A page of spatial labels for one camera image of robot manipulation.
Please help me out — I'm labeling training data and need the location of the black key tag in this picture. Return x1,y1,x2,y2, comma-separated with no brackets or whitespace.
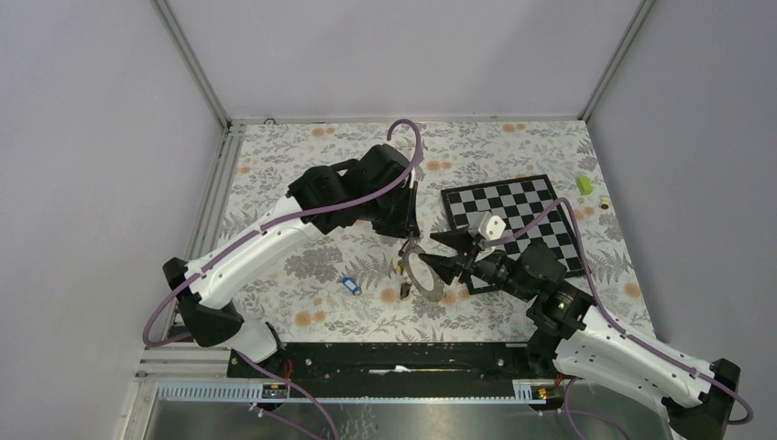
399,281,412,301

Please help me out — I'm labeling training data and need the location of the black white chessboard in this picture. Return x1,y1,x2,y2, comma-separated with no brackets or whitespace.
441,174,585,279

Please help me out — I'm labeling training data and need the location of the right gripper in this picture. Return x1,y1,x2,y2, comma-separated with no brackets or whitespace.
418,223,535,303

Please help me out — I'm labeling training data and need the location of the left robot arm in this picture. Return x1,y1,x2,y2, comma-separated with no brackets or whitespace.
162,143,419,377

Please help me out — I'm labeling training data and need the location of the large silver keyring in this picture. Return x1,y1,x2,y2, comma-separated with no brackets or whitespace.
398,238,444,303

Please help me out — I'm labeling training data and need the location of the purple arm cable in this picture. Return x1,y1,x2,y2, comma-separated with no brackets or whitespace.
485,197,755,440
141,118,425,440

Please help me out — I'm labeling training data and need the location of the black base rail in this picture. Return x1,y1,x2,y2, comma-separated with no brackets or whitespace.
226,342,559,400

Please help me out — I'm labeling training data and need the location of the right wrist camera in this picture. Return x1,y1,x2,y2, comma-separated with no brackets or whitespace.
468,212,506,241

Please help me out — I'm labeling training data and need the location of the blue key tag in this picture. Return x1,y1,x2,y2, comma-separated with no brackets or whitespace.
342,277,362,296

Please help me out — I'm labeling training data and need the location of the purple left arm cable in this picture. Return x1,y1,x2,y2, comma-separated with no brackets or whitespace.
141,118,425,440

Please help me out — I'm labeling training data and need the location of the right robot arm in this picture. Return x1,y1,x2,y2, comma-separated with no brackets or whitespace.
420,228,740,439

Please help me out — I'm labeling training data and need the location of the small green block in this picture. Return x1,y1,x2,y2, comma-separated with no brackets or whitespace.
575,175,594,195

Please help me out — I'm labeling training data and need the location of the floral table mat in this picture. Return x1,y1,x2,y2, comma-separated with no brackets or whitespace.
218,121,653,342

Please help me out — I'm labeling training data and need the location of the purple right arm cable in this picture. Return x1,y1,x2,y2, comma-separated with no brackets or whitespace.
485,197,755,440

